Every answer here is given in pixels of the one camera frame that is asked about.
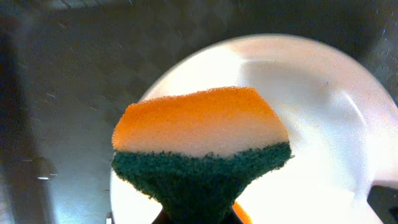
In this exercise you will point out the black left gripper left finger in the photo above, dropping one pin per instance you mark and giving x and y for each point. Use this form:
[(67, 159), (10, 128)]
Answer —
[(162, 218)]

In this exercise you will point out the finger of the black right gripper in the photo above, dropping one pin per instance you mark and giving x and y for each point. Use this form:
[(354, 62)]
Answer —
[(384, 202)]

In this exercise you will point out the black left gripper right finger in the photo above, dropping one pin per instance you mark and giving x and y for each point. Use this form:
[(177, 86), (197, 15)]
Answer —
[(232, 218)]

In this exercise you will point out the orange green sponge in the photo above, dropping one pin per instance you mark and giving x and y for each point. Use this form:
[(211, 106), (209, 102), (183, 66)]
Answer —
[(196, 153)]

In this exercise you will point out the white plate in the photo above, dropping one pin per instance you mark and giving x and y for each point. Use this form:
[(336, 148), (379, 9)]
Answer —
[(342, 125)]

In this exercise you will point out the large brown tray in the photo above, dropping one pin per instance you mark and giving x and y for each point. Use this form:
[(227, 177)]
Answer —
[(69, 69)]

